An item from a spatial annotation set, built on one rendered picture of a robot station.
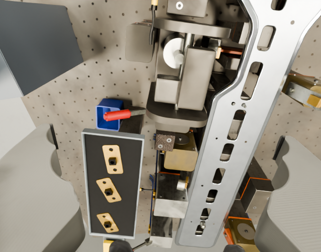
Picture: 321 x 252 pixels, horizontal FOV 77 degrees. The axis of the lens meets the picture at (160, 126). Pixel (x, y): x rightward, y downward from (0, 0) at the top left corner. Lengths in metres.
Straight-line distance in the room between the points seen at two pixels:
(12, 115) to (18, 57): 1.58
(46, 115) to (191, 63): 0.84
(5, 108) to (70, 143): 1.12
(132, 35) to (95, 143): 0.25
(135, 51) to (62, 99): 0.61
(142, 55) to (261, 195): 0.62
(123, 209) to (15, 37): 0.51
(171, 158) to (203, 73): 0.29
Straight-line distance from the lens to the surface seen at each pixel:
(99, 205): 0.62
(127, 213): 0.63
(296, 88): 0.66
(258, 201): 0.85
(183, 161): 0.59
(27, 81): 0.60
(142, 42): 0.47
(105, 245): 0.78
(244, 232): 1.01
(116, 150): 0.48
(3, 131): 2.30
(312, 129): 1.19
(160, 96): 0.41
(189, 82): 0.37
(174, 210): 0.69
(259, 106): 0.65
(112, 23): 0.86
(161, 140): 0.52
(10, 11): 0.64
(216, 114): 0.62
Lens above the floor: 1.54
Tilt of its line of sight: 61 degrees down
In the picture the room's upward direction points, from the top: 178 degrees counter-clockwise
